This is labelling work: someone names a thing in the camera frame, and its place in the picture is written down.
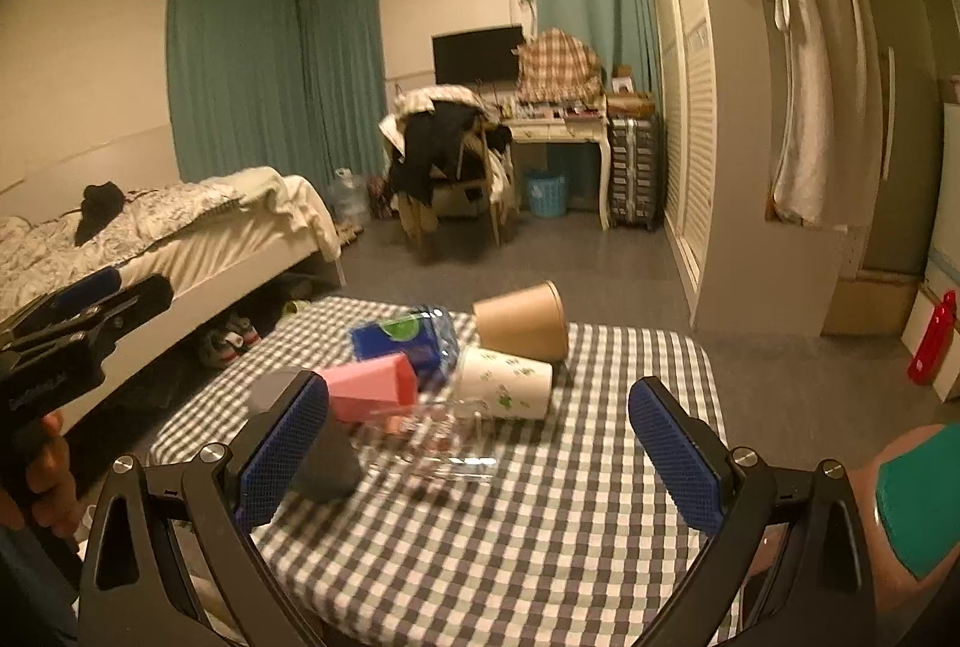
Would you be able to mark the person's left forearm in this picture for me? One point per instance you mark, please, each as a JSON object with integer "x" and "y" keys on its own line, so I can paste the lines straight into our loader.
{"x": 22, "y": 579}

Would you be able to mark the white cup with green print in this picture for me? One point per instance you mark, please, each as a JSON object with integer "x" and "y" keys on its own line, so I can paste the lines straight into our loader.
{"x": 502, "y": 383}

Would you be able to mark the brown paper cup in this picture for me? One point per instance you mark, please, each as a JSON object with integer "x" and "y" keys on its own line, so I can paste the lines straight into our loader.
{"x": 521, "y": 321}

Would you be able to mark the white desk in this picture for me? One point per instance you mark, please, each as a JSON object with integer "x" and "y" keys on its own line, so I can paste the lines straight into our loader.
{"x": 570, "y": 130}

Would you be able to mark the white hanging cloth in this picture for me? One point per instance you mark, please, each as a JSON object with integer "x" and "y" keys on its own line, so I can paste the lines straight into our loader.
{"x": 810, "y": 92}

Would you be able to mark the person's leg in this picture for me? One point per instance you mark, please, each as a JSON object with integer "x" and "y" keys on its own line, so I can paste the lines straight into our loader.
{"x": 877, "y": 542}

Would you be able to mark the grey cup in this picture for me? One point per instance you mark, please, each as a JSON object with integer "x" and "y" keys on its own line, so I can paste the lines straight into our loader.
{"x": 331, "y": 467}

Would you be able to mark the clear glass mug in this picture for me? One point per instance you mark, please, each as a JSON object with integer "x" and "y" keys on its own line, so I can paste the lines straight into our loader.
{"x": 427, "y": 446}

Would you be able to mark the pink cup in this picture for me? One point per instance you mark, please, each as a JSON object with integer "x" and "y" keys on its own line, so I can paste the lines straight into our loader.
{"x": 364, "y": 390}

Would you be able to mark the blue packet with green label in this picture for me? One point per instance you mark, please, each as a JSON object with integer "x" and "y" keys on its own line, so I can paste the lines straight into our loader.
{"x": 394, "y": 343}

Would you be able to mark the grey suitcase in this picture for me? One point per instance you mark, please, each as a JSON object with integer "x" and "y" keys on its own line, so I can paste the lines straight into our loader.
{"x": 634, "y": 175}

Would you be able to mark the person's left hand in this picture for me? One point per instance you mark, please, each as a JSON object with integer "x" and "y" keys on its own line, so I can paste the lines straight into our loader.
{"x": 49, "y": 471}

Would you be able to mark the patterned white duvet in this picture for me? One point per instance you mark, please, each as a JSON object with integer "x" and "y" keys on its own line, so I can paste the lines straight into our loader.
{"x": 172, "y": 205}

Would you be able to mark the white bed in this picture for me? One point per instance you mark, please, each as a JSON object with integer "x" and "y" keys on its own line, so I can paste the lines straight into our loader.
{"x": 225, "y": 257}

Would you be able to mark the green slippers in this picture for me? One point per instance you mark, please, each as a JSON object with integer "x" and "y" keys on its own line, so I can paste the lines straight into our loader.
{"x": 295, "y": 307}

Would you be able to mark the wooden chair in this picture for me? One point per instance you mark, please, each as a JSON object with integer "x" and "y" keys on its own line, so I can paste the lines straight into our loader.
{"x": 480, "y": 197}

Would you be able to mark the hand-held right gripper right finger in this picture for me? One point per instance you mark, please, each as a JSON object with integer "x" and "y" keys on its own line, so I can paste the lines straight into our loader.
{"x": 675, "y": 459}

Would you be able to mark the grey-green door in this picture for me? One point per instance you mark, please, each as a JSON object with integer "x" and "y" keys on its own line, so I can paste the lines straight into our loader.
{"x": 892, "y": 92}

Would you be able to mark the black television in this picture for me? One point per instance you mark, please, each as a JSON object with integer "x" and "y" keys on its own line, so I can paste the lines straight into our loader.
{"x": 476, "y": 55}

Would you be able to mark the red bottle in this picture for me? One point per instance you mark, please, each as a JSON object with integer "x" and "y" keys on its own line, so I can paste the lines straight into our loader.
{"x": 931, "y": 340}

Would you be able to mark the teal shorts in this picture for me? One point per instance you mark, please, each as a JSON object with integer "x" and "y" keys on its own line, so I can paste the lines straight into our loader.
{"x": 926, "y": 504}

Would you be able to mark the clear water jug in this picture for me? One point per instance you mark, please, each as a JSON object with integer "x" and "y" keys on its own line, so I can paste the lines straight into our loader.
{"x": 349, "y": 197}

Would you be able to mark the plaid bag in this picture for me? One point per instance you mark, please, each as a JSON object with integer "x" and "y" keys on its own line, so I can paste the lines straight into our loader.
{"x": 559, "y": 64}

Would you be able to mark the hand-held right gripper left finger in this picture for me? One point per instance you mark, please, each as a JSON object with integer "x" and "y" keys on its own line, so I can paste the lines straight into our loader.
{"x": 285, "y": 448}

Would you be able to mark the black cloth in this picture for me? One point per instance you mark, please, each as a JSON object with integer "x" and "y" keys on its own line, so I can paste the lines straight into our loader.
{"x": 97, "y": 208}

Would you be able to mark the chair with clothes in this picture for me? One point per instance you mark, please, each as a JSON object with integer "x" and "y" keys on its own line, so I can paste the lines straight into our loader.
{"x": 435, "y": 145}

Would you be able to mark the flat cardboard box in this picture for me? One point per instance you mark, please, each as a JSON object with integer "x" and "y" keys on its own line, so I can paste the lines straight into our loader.
{"x": 870, "y": 306}

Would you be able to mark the blue transparent plastic cup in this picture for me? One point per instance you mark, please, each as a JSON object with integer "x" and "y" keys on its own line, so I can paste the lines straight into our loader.
{"x": 448, "y": 336}

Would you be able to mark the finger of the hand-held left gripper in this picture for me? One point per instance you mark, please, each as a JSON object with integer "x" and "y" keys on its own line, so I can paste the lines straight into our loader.
{"x": 142, "y": 302}
{"x": 86, "y": 291}

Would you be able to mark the blue plastic basket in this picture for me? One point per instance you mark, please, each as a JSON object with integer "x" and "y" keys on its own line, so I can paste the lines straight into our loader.
{"x": 545, "y": 193}

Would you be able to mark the checkered tablecloth table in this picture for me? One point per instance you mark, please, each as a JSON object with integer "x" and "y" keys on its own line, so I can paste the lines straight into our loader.
{"x": 525, "y": 542}

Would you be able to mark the white wardrobe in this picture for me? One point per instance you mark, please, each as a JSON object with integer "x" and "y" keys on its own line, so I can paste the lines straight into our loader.
{"x": 720, "y": 167}

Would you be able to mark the pair of sneakers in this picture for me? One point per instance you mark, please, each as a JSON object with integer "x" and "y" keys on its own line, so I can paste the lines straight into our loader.
{"x": 225, "y": 340}

